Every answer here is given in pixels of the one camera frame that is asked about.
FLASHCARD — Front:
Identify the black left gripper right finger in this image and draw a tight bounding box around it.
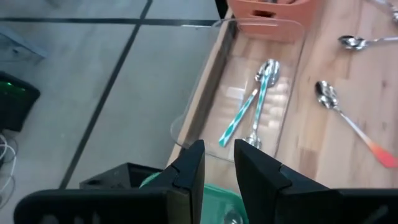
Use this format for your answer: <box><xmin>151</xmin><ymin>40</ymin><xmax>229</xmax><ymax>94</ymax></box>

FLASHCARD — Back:
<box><xmin>233</xmin><ymin>138</ymin><xmax>398</xmax><ymax>224</ymax></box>

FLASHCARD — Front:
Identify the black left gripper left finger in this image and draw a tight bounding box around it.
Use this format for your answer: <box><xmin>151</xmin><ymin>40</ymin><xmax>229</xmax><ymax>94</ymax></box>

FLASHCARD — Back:
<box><xmin>14</xmin><ymin>139</ymin><xmax>206</xmax><ymax>224</ymax></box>

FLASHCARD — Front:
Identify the teal patterned handle spoon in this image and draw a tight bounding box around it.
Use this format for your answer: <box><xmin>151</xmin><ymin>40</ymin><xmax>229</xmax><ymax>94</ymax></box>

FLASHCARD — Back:
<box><xmin>244</xmin><ymin>67</ymin><xmax>272</xmax><ymax>149</ymax></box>
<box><xmin>218</xmin><ymin>58</ymin><xmax>280</xmax><ymax>148</ymax></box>

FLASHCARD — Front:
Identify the green plastic bin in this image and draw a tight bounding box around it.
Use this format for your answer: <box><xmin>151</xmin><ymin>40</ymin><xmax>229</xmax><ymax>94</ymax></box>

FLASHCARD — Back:
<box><xmin>139</xmin><ymin>172</ymin><xmax>249</xmax><ymax>224</ymax></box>

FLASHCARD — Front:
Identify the black perforated foam box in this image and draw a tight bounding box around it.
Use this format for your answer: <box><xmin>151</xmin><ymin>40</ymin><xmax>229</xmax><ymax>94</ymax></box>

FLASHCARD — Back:
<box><xmin>79</xmin><ymin>161</ymin><xmax>164</xmax><ymax>190</ymax></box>

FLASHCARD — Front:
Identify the clear plastic bin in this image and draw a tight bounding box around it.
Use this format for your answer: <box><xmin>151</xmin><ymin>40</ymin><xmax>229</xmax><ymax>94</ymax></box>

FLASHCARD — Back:
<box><xmin>170</xmin><ymin>17</ymin><xmax>306</xmax><ymax>163</ymax></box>

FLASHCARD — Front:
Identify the orange plastic bin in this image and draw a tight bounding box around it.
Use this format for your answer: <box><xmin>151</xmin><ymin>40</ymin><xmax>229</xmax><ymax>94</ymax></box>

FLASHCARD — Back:
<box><xmin>226</xmin><ymin>0</ymin><xmax>321</xmax><ymax>43</ymax></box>

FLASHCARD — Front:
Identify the black floor device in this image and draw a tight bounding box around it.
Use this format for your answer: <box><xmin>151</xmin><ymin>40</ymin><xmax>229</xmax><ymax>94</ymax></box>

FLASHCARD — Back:
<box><xmin>0</xmin><ymin>71</ymin><xmax>41</xmax><ymax>133</ymax></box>

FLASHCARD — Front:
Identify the grey floor plate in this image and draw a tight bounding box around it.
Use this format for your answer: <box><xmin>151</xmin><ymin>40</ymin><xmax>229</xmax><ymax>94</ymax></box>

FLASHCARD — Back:
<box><xmin>0</xmin><ymin>24</ymin><xmax>49</xmax><ymax>62</ymax></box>

